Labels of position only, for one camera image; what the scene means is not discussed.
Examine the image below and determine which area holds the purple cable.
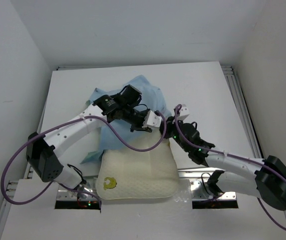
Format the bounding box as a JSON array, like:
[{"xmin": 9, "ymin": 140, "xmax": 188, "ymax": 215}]
[
  {"xmin": 174, "ymin": 103, "xmax": 286, "ymax": 234},
  {"xmin": 0, "ymin": 111, "xmax": 168, "ymax": 208}
]

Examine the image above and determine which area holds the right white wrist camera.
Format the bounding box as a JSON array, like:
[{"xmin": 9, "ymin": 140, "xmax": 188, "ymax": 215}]
[{"xmin": 178, "ymin": 105, "xmax": 190, "ymax": 121}]

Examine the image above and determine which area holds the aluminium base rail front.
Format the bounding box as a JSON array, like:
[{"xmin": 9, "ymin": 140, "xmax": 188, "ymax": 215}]
[{"xmin": 56, "ymin": 167, "xmax": 237, "ymax": 208}]

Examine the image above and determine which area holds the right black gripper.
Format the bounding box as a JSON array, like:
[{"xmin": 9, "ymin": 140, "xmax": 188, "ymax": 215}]
[{"xmin": 159, "ymin": 114, "xmax": 190, "ymax": 152}]

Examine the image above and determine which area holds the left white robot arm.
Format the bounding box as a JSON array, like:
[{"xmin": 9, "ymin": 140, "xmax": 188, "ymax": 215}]
[{"xmin": 27, "ymin": 84, "xmax": 152, "ymax": 190}]

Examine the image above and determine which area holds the cream yellow pillow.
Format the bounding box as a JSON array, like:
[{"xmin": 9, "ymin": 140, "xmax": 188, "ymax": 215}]
[{"xmin": 96, "ymin": 139, "xmax": 179, "ymax": 200}]

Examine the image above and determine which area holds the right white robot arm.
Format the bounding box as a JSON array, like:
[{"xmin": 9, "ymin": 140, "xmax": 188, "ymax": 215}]
[{"xmin": 160, "ymin": 116, "xmax": 286, "ymax": 211}]

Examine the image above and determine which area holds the blue green pillowcase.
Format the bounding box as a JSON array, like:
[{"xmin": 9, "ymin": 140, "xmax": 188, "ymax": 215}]
[{"xmin": 81, "ymin": 75, "xmax": 171, "ymax": 164}]

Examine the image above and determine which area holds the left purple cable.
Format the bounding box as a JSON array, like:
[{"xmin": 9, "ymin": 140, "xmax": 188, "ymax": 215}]
[{"xmin": 0, "ymin": 111, "xmax": 168, "ymax": 208}]

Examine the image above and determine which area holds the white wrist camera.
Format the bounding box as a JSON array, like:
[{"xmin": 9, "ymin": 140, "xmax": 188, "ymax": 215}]
[
  {"xmin": 143, "ymin": 110, "xmax": 162, "ymax": 129},
  {"xmin": 178, "ymin": 105, "xmax": 190, "ymax": 121}
]

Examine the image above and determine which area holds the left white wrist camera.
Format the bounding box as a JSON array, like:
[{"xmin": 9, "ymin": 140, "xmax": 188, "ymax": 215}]
[{"xmin": 143, "ymin": 110, "xmax": 162, "ymax": 129}]

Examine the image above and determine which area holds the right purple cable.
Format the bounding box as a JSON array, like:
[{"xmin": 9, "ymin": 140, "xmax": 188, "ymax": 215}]
[{"xmin": 174, "ymin": 103, "xmax": 286, "ymax": 234}]

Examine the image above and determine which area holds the aluminium frame rail right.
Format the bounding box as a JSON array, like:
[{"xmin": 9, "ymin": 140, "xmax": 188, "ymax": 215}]
[{"xmin": 221, "ymin": 66, "xmax": 262, "ymax": 158}]

